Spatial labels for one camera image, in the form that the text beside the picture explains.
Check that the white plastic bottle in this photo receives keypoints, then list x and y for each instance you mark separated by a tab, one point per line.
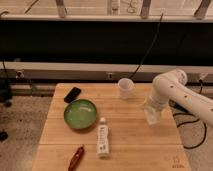
102	139

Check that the grey wall rail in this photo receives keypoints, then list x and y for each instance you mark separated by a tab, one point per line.
98	72

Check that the black chair base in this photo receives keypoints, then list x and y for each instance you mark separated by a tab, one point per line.
5	97

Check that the black phone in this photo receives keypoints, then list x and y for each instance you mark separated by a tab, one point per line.
72	95

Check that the red brown tool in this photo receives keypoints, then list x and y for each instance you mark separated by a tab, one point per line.
76	158

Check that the white rectangular sponge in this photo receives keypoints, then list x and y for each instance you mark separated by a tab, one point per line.
153	115

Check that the green bowl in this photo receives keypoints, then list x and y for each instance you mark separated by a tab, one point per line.
80	114

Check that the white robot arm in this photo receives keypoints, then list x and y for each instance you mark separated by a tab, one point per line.
172	86

